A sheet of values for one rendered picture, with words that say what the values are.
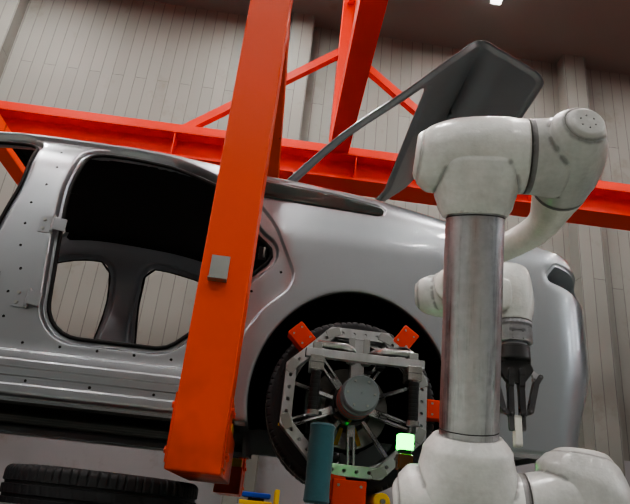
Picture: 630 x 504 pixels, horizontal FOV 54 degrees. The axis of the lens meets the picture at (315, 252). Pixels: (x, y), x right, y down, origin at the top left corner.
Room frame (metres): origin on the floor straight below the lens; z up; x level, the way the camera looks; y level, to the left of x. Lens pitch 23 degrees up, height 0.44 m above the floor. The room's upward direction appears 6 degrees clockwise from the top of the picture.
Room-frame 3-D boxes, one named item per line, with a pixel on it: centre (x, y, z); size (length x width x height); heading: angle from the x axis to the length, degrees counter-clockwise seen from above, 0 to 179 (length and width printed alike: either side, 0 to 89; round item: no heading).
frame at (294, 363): (2.33, -0.21, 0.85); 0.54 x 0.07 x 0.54; 93
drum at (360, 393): (2.26, -0.21, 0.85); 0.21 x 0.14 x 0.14; 3
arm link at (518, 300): (1.45, -0.49, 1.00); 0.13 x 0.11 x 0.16; 82
